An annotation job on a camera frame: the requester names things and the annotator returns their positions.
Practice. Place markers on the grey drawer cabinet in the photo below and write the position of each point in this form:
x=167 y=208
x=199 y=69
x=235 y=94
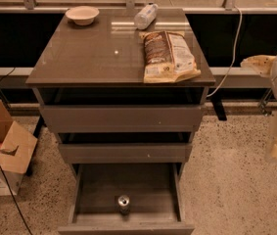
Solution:
x=103 y=65

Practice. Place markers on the silver redbull can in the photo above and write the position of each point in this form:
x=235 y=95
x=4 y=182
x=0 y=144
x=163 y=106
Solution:
x=123 y=203

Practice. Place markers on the grey top drawer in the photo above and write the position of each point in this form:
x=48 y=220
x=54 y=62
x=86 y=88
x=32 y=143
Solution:
x=99 y=119

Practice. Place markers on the clear plastic water bottle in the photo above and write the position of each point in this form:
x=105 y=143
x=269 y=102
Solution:
x=144 y=18

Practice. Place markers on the grey middle drawer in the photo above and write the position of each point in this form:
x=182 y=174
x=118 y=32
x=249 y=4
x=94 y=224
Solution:
x=126 y=147

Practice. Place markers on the grey drawer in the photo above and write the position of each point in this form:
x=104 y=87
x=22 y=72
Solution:
x=126 y=147
x=99 y=119

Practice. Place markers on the brown chip bag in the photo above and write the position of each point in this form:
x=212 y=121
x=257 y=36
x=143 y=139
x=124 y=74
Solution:
x=168 y=59

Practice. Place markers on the open bottom drawer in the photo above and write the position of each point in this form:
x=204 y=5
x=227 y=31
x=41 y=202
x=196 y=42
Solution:
x=155 y=201

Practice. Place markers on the cardboard box left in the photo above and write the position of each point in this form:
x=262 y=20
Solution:
x=16 y=148

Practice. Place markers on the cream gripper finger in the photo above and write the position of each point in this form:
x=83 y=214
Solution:
x=261 y=64

